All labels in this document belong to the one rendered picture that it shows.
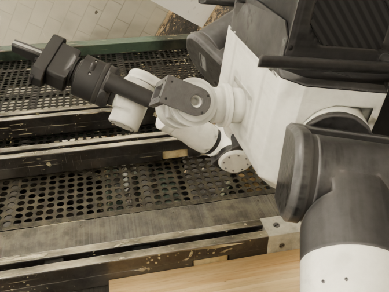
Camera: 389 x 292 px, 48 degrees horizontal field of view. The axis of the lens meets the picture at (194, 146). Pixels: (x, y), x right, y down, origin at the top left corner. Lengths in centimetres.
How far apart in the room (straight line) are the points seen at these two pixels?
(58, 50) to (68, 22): 542
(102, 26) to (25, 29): 102
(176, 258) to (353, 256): 63
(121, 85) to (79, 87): 9
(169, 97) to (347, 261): 29
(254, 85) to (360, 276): 30
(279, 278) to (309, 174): 60
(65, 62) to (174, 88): 40
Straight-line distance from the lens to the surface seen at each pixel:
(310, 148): 42
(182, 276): 98
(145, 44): 223
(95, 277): 98
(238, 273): 99
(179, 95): 54
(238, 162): 97
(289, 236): 102
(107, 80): 85
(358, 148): 44
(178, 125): 62
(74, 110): 155
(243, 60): 62
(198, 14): 479
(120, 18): 626
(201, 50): 78
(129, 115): 88
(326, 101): 52
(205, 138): 96
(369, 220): 40
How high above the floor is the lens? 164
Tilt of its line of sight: 25 degrees down
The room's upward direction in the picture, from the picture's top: 69 degrees counter-clockwise
